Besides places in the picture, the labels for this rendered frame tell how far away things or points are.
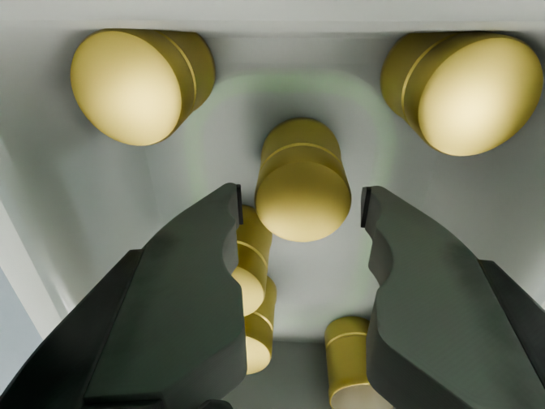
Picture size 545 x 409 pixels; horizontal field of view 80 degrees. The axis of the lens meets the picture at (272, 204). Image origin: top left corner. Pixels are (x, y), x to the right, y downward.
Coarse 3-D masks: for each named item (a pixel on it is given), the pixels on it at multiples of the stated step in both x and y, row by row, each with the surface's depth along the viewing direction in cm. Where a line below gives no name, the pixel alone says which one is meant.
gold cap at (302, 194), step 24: (288, 120) 14; (312, 120) 14; (264, 144) 14; (288, 144) 12; (312, 144) 12; (336, 144) 14; (264, 168) 12; (288, 168) 11; (312, 168) 11; (336, 168) 11; (264, 192) 11; (288, 192) 11; (312, 192) 11; (336, 192) 11; (264, 216) 12; (288, 216) 12; (312, 216) 12; (336, 216) 11; (312, 240) 12
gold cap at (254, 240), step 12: (252, 216) 16; (240, 228) 15; (252, 228) 15; (264, 228) 16; (240, 240) 14; (252, 240) 15; (264, 240) 16; (240, 252) 14; (252, 252) 14; (264, 252) 15; (240, 264) 13; (252, 264) 14; (264, 264) 15; (240, 276) 13; (252, 276) 13; (264, 276) 14; (252, 288) 14; (264, 288) 14; (252, 300) 14
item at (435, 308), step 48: (384, 192) 11; (384, 240) 9; (432, 240) 9; (384, 288) 7; (432, 288) 7; (480, 288) 7; (384, 336) 6; (432, 336) 6; (480, 336) 6; (384, 384) 7; (432, 384) 6; (480, 384) 5; (528, 384) 5
